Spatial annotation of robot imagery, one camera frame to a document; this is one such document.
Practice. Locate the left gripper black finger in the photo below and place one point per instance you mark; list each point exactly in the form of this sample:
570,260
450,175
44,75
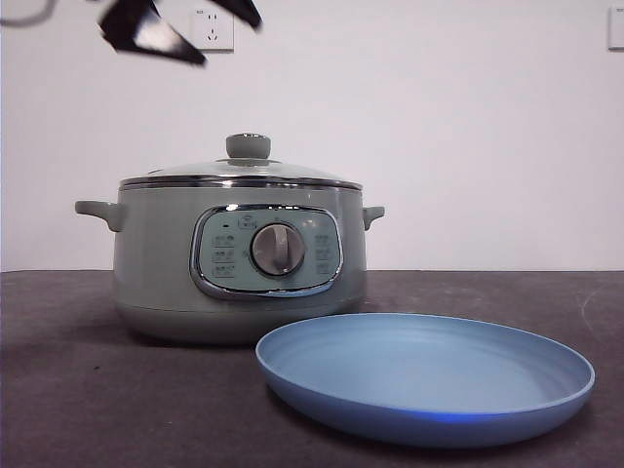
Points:
241,11
146,29

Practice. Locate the glass lid with green knob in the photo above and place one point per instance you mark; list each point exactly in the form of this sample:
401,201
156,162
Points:
244,168

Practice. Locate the sage green electric steamer pot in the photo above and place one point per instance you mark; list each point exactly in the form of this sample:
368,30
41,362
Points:
156,253

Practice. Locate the blue round plate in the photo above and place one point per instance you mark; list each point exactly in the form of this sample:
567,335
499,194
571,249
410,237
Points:
419,370

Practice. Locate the white wall power outlet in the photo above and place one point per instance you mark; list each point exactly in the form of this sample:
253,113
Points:
219,36

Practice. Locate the white wall switch plate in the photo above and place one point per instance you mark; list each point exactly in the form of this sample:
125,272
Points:
615,29

